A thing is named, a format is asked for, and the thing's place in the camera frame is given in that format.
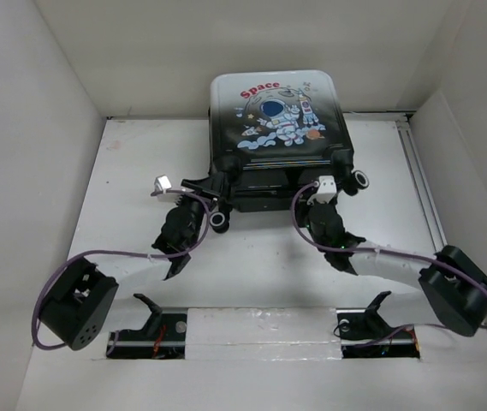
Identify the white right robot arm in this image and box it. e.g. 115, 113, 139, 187
294, 200, 487, 337

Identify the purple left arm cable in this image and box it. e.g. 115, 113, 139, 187
31, 188, 217, 350

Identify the black suitcase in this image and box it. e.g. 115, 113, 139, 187
209, 69, 369, 233

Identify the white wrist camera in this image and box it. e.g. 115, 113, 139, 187
151, 175, 172, 196
307, 176, 338, 206

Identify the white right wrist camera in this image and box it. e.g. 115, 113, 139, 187
307, 176, 338, 206

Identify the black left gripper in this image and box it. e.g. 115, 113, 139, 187
175, 173, 224, 250

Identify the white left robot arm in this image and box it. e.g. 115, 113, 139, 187
31, 173, 231, 351

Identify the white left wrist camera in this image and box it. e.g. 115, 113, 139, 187
151, 175, 172, 196

